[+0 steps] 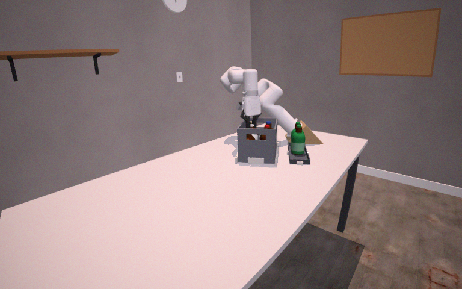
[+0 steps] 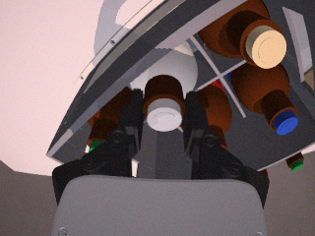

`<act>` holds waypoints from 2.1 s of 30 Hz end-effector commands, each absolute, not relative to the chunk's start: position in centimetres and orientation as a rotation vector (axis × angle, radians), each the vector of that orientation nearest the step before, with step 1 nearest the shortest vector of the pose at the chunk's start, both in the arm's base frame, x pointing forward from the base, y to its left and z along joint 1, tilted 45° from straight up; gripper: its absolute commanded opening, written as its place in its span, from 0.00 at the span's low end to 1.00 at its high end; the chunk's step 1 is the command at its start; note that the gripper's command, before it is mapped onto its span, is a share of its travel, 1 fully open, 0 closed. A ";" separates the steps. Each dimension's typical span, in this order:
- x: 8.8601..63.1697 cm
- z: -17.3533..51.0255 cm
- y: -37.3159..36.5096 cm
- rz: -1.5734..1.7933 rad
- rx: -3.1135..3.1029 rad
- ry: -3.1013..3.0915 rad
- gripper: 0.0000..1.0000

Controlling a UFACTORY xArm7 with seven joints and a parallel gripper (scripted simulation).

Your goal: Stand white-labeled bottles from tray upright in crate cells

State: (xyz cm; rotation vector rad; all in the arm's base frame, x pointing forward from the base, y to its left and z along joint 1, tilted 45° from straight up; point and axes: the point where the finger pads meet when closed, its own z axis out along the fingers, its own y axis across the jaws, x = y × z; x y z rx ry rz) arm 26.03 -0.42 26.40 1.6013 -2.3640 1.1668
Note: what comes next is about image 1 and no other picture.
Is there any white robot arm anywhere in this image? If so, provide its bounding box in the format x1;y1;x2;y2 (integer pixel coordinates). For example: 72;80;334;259
220;67;298;137

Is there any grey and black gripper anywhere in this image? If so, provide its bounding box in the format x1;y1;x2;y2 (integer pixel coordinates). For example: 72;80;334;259
240;96;261;128

